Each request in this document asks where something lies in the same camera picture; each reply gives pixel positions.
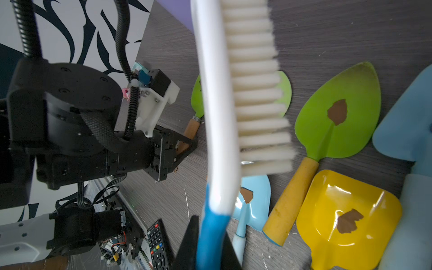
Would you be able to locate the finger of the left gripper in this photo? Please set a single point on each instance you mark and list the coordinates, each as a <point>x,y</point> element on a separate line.
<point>185,146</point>

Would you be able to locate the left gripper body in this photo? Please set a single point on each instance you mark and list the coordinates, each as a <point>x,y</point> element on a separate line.
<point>155,156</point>

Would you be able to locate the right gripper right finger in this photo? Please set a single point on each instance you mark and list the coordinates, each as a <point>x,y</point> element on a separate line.
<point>229,260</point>

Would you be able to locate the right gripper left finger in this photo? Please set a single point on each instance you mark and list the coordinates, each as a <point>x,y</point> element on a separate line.
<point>186,255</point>

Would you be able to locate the green pointed trowel back row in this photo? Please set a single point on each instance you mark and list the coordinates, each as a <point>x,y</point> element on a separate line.
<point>198,107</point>

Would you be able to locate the white blue cleaning brush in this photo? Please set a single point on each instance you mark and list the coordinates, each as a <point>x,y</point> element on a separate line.
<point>246,128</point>

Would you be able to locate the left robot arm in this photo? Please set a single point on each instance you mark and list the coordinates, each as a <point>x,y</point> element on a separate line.
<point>59,122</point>

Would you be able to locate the light blue scoop trowel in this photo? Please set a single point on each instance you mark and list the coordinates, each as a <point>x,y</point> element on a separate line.
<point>251,209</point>

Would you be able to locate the light green square trowel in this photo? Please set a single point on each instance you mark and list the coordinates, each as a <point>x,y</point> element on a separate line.
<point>286,88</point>

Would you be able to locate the yellow scoop trowel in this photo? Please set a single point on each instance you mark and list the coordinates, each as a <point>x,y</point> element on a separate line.
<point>347,223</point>

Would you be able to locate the purple plastic bucket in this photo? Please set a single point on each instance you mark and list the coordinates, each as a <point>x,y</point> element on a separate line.
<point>181,10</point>

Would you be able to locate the light blue pointed trowel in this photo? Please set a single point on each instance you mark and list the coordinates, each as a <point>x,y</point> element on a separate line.
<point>405,133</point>

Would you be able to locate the black remote control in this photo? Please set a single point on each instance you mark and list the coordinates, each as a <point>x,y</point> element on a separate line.
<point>159,246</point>

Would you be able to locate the pink toy figure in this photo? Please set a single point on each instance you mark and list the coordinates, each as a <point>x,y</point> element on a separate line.
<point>126,93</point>

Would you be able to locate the small teal alarm clock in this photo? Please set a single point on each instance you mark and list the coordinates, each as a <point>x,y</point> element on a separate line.
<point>138,66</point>

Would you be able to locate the green trowel yellow handle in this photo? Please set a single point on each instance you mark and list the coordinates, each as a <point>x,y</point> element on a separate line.
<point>336,122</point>

